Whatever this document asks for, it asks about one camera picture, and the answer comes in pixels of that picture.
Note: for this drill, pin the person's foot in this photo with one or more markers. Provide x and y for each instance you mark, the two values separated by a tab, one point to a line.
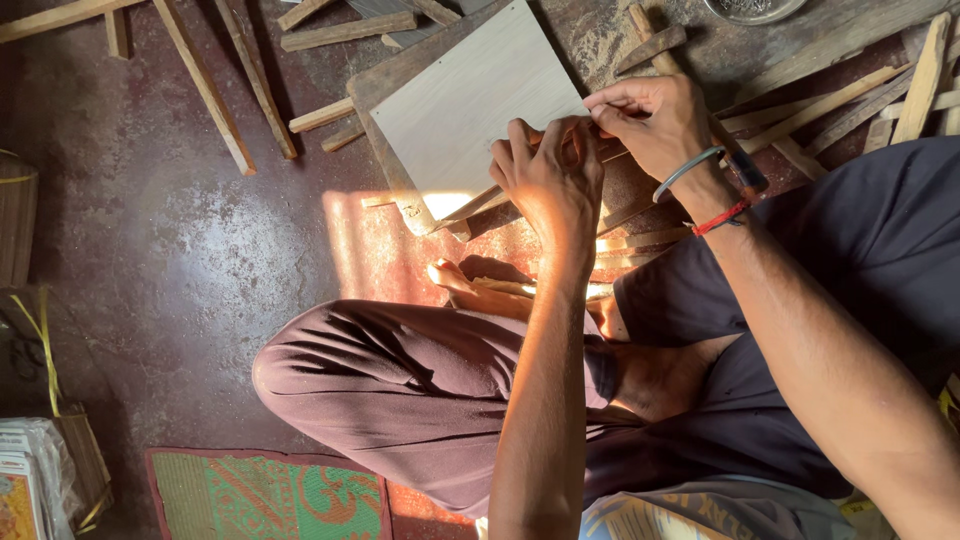
487	296
664	379

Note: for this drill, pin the dark wooden work block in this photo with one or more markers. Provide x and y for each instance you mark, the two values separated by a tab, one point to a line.
390	79

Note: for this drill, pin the short wooden stick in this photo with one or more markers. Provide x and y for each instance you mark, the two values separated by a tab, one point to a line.
117	34
302	13
321	115
343	138

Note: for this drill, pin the person's left foot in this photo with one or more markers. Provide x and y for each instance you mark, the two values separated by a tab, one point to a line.
664	379

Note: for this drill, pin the person's left leg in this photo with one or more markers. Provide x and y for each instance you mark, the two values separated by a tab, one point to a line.
405	390

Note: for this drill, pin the small wooden offcut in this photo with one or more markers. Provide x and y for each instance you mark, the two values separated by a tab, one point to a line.
377	200

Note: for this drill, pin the long wooden stick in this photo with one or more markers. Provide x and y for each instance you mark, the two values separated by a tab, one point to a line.
259	82
206	90
60	16

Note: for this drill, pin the thin sunlit wooden strip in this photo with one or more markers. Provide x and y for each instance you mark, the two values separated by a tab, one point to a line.
641	239

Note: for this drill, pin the medium wooden stick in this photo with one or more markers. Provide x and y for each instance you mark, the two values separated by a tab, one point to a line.
349	31

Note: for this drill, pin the pile of wooden strips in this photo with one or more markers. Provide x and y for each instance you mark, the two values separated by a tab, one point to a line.
847	97

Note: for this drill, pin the silver metal bangle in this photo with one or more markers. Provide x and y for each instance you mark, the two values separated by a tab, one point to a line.
686	171

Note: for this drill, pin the person's leg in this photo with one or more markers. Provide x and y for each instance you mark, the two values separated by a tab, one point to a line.
862	247
405	390

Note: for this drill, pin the round metal bowl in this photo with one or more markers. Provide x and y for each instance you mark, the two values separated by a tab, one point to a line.
754	9

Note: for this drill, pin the person's grey printed shirt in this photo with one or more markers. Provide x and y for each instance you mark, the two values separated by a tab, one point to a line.
712	514

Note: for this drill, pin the dark wedge-shaped wood piece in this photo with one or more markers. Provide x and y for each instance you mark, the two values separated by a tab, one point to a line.
651	49

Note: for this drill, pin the green orange patterned mat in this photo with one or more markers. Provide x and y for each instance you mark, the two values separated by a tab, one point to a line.
270	499

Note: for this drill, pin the person's left hand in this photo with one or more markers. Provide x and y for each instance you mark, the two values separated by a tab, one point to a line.
555	195

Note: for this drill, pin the person's right leg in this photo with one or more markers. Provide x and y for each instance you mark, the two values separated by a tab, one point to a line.
862	247

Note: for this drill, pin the red thread wristband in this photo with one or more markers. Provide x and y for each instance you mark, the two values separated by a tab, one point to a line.
721	218

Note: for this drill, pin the pale rectangular plywood board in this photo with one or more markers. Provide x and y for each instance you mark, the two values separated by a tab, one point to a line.
469	105

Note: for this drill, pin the person's right hand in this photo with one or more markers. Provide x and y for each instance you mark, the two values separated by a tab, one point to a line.
667	127

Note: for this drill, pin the stack of plastic-wrapped prints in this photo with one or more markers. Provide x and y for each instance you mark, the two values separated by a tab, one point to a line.
26	480

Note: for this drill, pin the grey flat wood piece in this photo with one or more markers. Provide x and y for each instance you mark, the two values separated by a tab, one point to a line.
405	15

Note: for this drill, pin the person's right foot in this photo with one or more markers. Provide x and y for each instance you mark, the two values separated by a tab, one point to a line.
487	296

